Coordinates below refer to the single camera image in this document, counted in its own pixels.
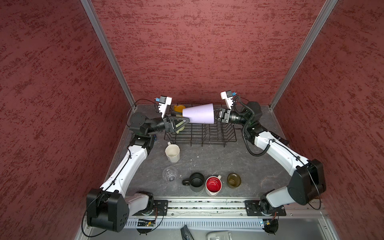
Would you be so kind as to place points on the black calculator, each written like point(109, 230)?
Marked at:
point(283, 141)

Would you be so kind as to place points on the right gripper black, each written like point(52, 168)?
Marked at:
point(224, 115)

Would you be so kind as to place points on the aluminium rail frame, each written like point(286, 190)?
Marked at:
point(204, 216)

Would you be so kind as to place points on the black mug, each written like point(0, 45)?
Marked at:
point(196, 182)

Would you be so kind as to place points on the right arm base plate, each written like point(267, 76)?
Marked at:
point(253, 207)

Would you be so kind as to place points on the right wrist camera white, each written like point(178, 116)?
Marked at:
point(228, 96)

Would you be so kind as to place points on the grey device at bottom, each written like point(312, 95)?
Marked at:
point(219, 235)

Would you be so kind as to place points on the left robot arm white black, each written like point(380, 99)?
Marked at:
point(109, 207)

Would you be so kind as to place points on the black wire dish rack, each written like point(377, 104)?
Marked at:
point(203, 134)

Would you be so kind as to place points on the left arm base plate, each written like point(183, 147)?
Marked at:
point(160, 207)

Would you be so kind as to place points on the yellow mug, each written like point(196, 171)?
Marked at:
point(179, 108)

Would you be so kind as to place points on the cream white mug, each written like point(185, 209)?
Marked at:
point(172, 152)

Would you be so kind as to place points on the lilac plastic cup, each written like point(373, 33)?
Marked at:
point(203, 114)

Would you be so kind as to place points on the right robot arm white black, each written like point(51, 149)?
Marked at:
point(307, 176)

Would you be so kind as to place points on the red inside white mug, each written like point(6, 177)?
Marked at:
point(213, 185)

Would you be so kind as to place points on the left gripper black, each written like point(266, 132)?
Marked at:
point(170, 126)

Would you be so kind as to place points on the clear glass cup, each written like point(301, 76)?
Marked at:
point(170, 174)

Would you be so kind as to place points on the pale green mug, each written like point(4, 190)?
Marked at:
point(179, 126)

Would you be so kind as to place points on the olive green glass cup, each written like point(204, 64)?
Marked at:
point(233, 180)

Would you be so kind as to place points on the black object at bottom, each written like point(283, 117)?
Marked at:
point(186, 234)

